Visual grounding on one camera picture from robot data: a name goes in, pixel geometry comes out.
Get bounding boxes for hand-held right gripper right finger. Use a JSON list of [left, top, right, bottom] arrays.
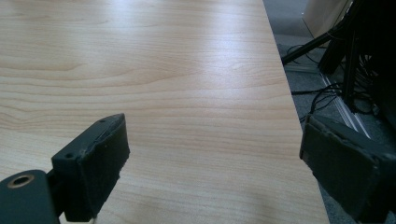
[[299, 113, 396, 224]]

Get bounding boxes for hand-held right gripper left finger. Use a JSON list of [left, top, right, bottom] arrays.
[[50, 113, 131, 223]]

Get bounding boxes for black metal stand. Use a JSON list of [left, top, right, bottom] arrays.
[[281, 0, 396, 114]]

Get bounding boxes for beige cabinet panel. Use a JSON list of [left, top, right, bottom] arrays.
[[302, 0, 353, 39]]

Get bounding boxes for aluminium floor rail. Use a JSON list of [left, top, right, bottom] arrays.
[[320, 74, 372, 140]]

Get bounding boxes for black cables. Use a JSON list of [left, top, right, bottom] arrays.
[[290, 81, 377, 123]]

